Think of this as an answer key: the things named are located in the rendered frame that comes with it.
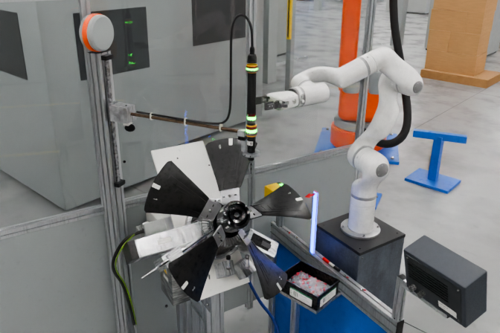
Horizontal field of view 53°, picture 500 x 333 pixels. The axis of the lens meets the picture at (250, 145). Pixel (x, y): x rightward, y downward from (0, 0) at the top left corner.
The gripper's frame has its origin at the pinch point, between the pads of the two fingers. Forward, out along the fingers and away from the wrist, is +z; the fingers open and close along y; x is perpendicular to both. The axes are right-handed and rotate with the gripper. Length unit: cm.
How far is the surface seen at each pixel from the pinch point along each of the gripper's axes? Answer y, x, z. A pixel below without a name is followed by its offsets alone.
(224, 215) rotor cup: -4.2, -41.9, 19.9
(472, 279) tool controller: -82, -42, -28
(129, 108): 47, -8, 38
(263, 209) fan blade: -1.1, -46.5, -0.3
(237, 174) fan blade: 8.1, -32.1, 6.5
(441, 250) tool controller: -67, -41, -32
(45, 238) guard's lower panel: 71, -74, 78
